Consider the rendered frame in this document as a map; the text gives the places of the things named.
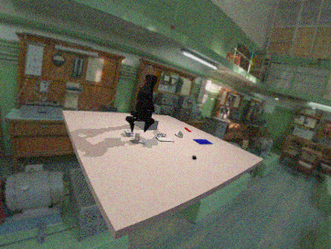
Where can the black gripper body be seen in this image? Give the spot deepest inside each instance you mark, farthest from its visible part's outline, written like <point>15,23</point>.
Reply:
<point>140,117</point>

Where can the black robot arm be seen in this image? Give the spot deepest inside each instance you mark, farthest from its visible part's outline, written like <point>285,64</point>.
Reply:
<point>145,97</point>

